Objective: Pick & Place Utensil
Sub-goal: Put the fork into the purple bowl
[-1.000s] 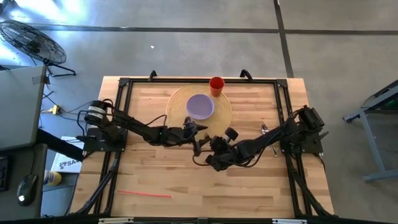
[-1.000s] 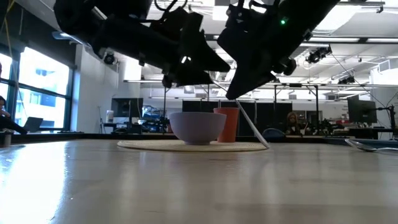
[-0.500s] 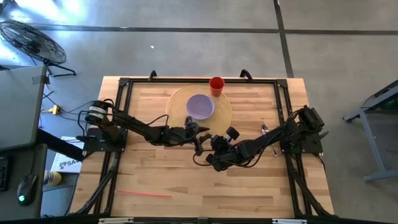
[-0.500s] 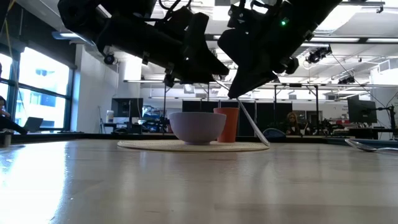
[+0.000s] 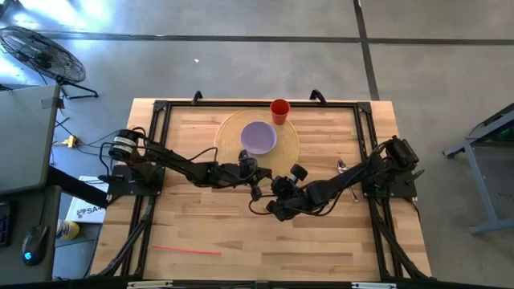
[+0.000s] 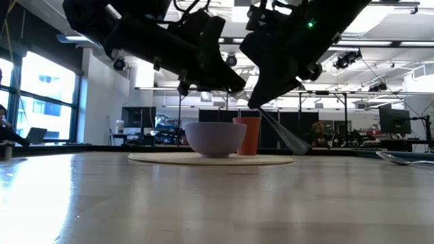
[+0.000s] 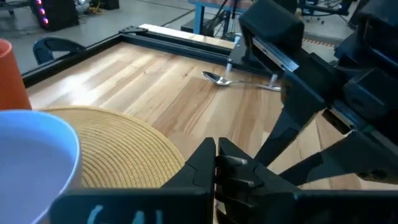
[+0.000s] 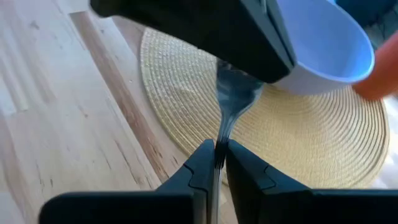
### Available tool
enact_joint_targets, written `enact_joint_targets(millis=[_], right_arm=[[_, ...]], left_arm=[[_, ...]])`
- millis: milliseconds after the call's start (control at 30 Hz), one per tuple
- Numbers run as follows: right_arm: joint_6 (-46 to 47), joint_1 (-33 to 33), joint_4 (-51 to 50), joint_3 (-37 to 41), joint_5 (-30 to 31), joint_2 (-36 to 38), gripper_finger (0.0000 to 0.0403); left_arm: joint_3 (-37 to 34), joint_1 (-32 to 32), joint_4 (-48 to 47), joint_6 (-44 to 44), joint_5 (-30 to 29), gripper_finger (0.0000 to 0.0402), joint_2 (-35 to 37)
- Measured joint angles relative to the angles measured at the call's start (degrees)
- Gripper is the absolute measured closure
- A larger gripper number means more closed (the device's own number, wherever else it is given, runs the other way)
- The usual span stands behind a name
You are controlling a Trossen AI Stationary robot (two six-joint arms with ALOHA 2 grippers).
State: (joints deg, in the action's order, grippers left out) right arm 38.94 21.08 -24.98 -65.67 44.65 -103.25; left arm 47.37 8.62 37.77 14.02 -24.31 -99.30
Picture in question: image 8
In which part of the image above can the white bowl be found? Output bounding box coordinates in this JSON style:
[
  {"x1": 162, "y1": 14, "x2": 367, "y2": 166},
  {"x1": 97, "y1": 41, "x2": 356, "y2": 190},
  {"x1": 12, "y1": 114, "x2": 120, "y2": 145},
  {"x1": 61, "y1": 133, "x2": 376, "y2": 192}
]
[{"x1": 272, "y1": 0, "x2": 376, "y2": 96}]

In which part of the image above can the round woven beige placemat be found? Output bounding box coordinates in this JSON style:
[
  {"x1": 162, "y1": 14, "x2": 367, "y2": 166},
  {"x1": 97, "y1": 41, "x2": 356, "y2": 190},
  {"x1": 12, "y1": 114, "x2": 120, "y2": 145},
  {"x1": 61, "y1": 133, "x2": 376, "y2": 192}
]
[{"x1": 139, "y1": 27, "x2": 390, "y2": 190}]

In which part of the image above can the orange plastic cup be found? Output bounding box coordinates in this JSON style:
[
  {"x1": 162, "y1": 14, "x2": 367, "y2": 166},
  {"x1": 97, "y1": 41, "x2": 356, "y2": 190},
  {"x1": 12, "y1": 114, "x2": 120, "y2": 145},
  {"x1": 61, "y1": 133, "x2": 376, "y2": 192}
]
[{"x1": 352, "y1": 30, "x2": 398, "y2": 101}]

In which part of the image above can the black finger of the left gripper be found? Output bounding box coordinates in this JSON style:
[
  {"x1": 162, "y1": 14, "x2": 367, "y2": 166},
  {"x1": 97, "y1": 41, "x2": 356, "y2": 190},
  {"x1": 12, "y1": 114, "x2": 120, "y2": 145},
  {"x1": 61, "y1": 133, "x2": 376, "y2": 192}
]
[{"x1": 89, "y1": 0, "x2": 297, "y2": 84}]

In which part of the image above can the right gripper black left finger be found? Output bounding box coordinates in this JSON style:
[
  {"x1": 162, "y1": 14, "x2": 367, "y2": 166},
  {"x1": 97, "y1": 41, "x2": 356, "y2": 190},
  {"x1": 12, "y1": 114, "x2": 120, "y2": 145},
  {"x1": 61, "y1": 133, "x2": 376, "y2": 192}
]
[{"x1": 39, "y1": 139, "x2": 216, "y2": 224}]

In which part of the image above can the silver metal spoon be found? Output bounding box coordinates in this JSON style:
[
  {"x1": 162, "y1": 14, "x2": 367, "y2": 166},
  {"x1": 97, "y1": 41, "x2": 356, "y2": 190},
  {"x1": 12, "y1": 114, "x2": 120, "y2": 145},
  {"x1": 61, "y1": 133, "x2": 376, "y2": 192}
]
[{"x1": 210, "y1": 58, "x2": 265, "y2": 224}]

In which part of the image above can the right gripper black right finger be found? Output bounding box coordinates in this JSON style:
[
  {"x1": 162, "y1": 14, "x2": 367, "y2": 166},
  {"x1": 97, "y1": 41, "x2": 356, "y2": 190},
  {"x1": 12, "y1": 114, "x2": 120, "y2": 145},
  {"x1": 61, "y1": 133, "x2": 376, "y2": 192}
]
[{"x1": 226, "y1": 139, "x2": 398, "y2": 224}]

